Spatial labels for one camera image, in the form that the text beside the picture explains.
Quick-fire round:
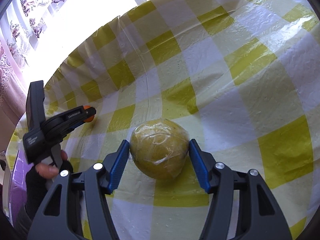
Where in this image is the small tangerine back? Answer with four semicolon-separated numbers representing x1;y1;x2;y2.
84;105;97;122

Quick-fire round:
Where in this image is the left hand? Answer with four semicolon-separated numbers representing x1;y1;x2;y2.
19;163;60;224

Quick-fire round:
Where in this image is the pink patterned drape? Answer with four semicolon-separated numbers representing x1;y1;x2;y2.
1;47;26;152

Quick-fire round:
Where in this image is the purple cardboard box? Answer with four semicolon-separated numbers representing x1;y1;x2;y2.
8;150;33;225

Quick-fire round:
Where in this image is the lace window curtain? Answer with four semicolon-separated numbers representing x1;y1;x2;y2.
1;0;148;86

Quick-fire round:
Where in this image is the yellow checkered tablecloth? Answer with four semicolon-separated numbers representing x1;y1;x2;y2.
1;0;319;239

